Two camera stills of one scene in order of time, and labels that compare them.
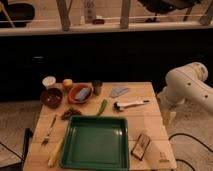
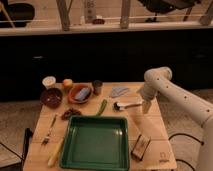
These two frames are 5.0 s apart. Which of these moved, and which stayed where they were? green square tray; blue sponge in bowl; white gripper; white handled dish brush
Moved: white gripper
Stayed: green square tray; blue sponge in bowl; white handled dish brush
